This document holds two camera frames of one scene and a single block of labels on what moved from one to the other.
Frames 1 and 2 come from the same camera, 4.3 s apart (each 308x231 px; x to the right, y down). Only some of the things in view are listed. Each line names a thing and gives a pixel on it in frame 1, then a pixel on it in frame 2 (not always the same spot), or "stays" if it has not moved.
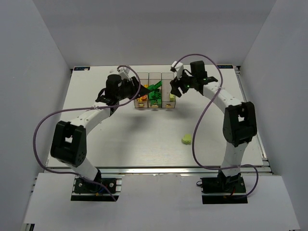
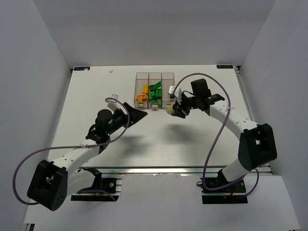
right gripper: (182, 83) to (184, 106)
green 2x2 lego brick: (151, 94) stays
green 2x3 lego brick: (158, 95) stays
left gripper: (131, 87) to (126, 113)
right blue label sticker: (225, 66) stays
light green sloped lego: (187, 139) to (170, 111)
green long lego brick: (152, 86) stays
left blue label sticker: (81, 68) stays
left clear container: (143, 101) stays
